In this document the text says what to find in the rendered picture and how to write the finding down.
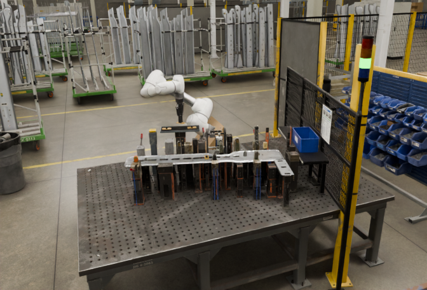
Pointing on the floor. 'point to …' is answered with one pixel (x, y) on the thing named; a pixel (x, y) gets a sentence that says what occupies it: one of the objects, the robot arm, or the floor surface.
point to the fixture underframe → (377, 217)
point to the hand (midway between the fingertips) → (180, 118)
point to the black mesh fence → (327, 145)
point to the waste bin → (11, 163)
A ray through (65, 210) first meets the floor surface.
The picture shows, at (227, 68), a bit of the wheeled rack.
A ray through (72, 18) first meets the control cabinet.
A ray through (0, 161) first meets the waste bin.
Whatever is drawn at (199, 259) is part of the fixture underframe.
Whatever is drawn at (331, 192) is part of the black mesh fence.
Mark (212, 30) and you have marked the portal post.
